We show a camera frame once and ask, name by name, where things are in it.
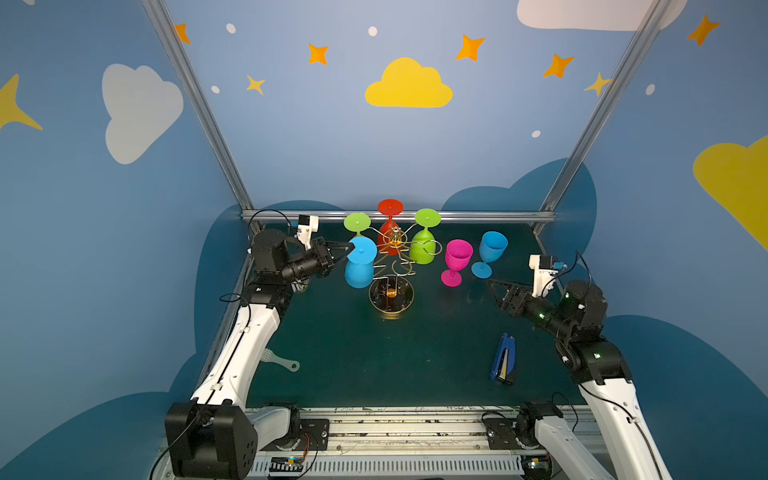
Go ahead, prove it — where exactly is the blue wine glass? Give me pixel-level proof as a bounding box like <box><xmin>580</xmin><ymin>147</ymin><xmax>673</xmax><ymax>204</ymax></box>
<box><xmin>344</xmin><ymin>236</ymin><xmax>378</xmax><ymax>289</ymax></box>
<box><xmin>471</xmin><ymin>231</ymin><xmax>509</xmax><ymax>279</ymax></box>

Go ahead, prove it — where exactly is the green wine glass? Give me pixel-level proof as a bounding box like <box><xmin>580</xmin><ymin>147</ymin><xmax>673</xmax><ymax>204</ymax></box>
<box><xmin>343</xmin><ymin>212</ymin><xmax>371</xmax><ymax>237</ymax></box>
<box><xmin>409</xmin><ymin>208</ymin><xmax>441</xmax><ymax>265</ymax></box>

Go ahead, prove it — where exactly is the blue wine glass front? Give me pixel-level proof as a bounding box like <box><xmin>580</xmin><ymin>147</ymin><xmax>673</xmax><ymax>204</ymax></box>
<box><xmin>471</xmin><ymin>231</ymin><xmax>509</xmax><ymax>279</ymax></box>

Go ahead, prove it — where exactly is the pink wine glass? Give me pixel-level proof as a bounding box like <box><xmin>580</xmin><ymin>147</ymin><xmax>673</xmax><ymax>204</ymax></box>
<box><xmin>440</xmin><ymin>239</ymin><xmax>474</xmax><ymax>288</ymax></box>

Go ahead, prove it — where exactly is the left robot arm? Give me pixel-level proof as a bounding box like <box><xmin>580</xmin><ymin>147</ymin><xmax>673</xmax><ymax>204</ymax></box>
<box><xmin>164</xmin><ymin>229</ymin><xmax>354</xmax><ymax>479</ymax></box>

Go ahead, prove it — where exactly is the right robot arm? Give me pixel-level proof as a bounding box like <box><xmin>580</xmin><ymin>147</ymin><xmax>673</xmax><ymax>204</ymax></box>
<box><xmin>486</xmin><ymin>279</ymin><xmax>671</xmax><ymax>479</ymax></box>

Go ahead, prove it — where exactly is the red wine glass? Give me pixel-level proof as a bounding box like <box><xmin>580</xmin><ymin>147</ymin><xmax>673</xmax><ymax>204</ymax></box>
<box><xmin>377</xmin><ymin>199</ymin><xmax>404</xmax><ymax>256</ymax></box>

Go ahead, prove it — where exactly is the silver tin can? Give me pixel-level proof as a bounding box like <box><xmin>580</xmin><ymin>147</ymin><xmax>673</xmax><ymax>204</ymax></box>
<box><xmin>292</xmin><ymin>279</ymin><xmax>310</xmax><ymax>293</ymax></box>

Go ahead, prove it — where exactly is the grey dish brush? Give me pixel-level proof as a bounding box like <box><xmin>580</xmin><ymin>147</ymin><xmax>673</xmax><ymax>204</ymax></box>
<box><xmin>261</xmin><ymin>348</ymin><xmax>301</xmax><ymax>373</ymax></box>

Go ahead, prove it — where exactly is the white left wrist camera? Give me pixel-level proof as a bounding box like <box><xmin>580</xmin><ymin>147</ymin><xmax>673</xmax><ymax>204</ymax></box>
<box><xmin>296</xmin><ymin>214</ymin><xmax>319</xmax><ymax>250</ymax></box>

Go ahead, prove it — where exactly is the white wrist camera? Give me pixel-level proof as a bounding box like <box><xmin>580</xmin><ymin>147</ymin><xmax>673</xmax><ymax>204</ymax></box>
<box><xmin>529</xmin><ymin>255</ymin><xmax>566</xmax><ymax>297</ymax></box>
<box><xmin>296</xmin><ymin>214</ymin><xmax>319</xmax><ymax>250</ymax></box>

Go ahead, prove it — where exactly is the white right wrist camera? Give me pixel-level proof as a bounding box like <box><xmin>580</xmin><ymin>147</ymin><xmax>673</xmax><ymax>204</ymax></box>
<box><xmin>529</xmin><ymin>255</ymin><xmax>566</xmax><ymax>297</ymax></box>

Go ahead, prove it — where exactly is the black left camera cable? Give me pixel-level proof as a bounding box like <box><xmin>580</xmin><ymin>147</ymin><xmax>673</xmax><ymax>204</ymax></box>
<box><xmin>247</xmin><ymin>208</ymin><xmax>296</xmax><ymax>253</ymax></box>

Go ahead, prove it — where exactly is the gold wire glass rack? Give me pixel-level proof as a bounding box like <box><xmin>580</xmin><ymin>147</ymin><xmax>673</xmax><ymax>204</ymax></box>
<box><xmin>368</xmin><ymin>223</ymin><xmax>443</xmax><ymax>320</ymax></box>

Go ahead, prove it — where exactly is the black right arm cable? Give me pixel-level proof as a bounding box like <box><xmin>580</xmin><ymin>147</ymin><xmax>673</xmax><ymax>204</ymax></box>
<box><xmin>539</xmin><ymin>250</ymin><xmax>595</xmax><ymax>298</ymax></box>

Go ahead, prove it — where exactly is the aluminium frame rear rail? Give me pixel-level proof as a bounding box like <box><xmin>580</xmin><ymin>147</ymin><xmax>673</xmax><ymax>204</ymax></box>
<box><xmin>241</xmin><ymin>208</ymin><xmax>556</xmax><ymax>224</ymax></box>

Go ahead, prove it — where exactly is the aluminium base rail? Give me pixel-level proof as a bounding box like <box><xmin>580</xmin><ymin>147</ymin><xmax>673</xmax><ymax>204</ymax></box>
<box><xmin>231</xmin><ymin>406</ymin><xmax>569</xmax><ymax>479</ymax></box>

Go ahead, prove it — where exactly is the left corner frame post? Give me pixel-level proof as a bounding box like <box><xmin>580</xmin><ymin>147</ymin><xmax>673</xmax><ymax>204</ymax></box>
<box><xmin>142</xmin><ymin>0</ymin><xmax>254</xmax><ymax>222</ymax></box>

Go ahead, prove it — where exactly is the corner frame post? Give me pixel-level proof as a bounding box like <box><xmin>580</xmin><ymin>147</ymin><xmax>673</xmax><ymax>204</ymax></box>
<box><xmin>532</xmin><ymin>0</ymin><xmax>673</xmax><ymax>238</ymax></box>
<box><xmin>142</xmin><ymin>0</ymin><xmax>254</xmax><ymax>222</ymax></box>

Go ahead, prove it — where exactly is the right corner frame post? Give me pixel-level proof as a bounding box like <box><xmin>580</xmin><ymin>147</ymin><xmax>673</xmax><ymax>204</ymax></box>
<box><xmin>532</xmin><ymin>0</ymin><xmax>673</xmax><ymax>238</ymax></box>

